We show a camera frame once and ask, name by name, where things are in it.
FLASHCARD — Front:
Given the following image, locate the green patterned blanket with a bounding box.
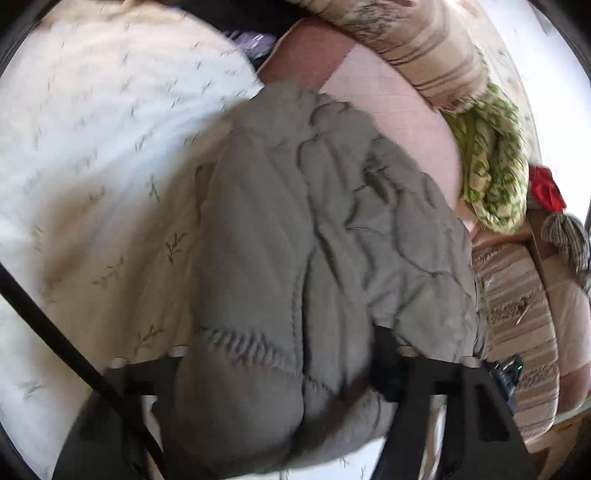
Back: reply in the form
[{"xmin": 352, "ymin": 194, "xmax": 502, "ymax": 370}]
[{"xmin": 443, "ymin": 83, "xmax": 529, "ymax": 234}]

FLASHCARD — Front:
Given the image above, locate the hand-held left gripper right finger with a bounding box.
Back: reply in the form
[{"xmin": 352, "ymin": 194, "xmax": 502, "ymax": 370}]
[{"xmin": 372, "ymin": 325, "xmax": 513, "ymax": 444}]

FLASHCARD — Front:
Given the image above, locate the large striped floral cushion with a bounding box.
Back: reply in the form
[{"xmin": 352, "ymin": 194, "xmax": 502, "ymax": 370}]
[{"xmin": 471, "ymin": 242, "xmax": 561, "ymax": 453}]

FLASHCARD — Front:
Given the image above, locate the checked grey cloth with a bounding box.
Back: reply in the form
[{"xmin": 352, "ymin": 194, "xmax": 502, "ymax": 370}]
[{"xmin": 540, "ymin": 213, "xmax": 591, "ymax": 273}]

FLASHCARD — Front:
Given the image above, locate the red cloth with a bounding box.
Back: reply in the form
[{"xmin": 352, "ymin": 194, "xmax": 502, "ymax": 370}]
[{"xmin": 529, "ymin": 166, "xmax": 568, "ymax": 213}]

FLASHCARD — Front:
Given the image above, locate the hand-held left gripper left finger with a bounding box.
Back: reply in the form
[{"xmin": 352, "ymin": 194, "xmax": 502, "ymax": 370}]
[{"xmin": 106, "ymin": 348, "xmax": 188, "ymax": 416}]

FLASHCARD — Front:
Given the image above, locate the grey hooded quilted jacket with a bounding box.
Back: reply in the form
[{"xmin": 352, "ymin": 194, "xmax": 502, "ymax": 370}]
[{"xmin": 164, "ymin": 82, "xmax": 490, "ymax": 480}]

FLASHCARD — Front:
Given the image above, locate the small striped floral cushion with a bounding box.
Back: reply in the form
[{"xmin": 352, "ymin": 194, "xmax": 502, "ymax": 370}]
[{"xmin": 300, "ymin": 0, "xmax": 490, "ymax": 114}]

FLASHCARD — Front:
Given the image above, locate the white leaf-print bedsheet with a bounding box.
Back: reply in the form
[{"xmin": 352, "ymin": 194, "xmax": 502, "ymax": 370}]
[{"xmin": 0, "ymin": 4, "xmax": 448, "ymax": 480}]

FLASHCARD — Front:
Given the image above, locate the black cable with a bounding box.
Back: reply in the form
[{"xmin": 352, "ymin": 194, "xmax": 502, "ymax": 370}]
[{"xmin": 0, "ymin": 263, "xmax": 167, "ymax": 472}]

